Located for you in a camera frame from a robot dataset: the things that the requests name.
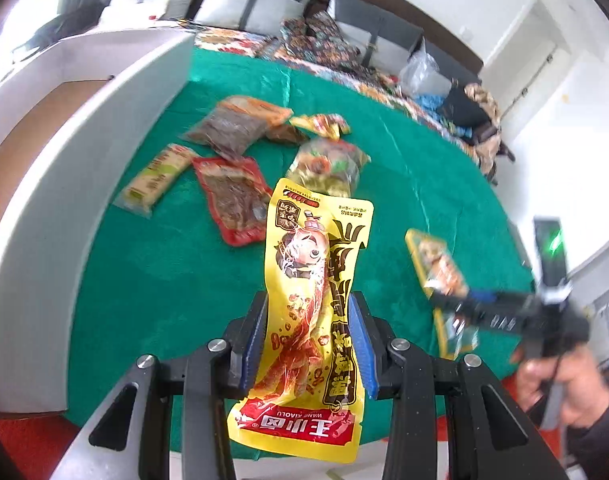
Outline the person's right hand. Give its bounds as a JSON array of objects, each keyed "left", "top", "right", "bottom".
[{"left": 515, "top": 355, "right": 609, "bottom": 431}]

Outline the small yellow snack packet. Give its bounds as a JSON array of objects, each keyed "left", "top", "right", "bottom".
[{"left": 289, "top": 114, "right": 352, "bottom": 141}]

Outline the white door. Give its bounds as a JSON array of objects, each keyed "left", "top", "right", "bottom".
[{"left": 485, "top": 0, "right": 565, "bottom": 126}]

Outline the blue cloth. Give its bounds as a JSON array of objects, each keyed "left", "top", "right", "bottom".
[{"left": 417, "top": 92, "right": 473, "bottom": 136}]

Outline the small brown snack packet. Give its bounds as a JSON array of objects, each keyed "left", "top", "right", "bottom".
[{"left": 264, "top": 124, "right": 310, "bottom": 146}]

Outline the yellow-rimmed snack packet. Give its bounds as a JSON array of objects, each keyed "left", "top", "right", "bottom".
[{"left": 405, "top": 228, "right": 480, "bottom": 361}]

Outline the person's right forearm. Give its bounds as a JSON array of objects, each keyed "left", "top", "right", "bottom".
[{"left": 565, "top": 390, "right": 609, "bottom": 480}]

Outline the red mat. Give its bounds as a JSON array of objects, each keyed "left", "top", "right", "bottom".
[{"left": 0, "top": 415, "right": 80, "bottom": 480}]

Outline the clear plastic bag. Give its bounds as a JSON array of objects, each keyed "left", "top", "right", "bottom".
[{"left": 399, "top": 37, "right": 453, "bottom": 96}]

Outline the tall yellow snack packet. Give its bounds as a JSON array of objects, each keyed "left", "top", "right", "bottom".
[{"left": 227, "top": 177, "right": 375, "bottom": 463}]

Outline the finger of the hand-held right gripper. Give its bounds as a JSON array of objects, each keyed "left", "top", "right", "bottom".
[{"left": 427, "top": 287, "right": 495, "bottom": 323}]

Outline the beige patterned cloth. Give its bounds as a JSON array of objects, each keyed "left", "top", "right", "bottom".
[{"left": 465, "top": 82, "right": 505, "bottom": 181}]

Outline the clear packet of colourful candies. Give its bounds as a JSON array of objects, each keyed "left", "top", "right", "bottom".
[{"left": 286, "top": 139, "right": 372, "bottom": 198}]

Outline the dark floral quilt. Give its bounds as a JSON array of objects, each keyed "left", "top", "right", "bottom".
[{"left": 279, "top": 10, "right": 370, "bottom": 68}]

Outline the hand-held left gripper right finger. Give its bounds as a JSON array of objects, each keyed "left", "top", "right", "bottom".
[{"left": 347, "top": 292, "right": 570, "bottom": 480}]

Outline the red snack packet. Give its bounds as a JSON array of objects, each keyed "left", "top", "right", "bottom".
[{"left": 191, "top": 156, "right": 274, "bottom": 247}]

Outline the green blanket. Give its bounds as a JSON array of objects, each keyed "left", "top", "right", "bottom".
[{"left": 67, "top": 47, "right": 535, "bottom": 461}]

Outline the dark wooden chair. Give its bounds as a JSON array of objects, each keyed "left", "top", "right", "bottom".
[{"left": 477, "top": 125, "right": 515, "bottom": 186}]

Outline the orange packet with dark contents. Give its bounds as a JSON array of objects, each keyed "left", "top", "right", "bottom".
[{"left": 182, "top": 96, "right": 292, "bottom": 161}]

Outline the white storage box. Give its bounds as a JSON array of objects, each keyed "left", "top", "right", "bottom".
[{"left": 0, "top": 30, "right": 195, "bottom": 416}]

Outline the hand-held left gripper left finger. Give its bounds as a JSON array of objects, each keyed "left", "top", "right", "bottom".
[{"left": 49, "top": 290, "right": 270, "bottom": 480}]

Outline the cream snack packet green label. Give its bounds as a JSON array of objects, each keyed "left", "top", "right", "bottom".
[{"left": 113, "top": 143, "right": 198, "bottom": 218}]

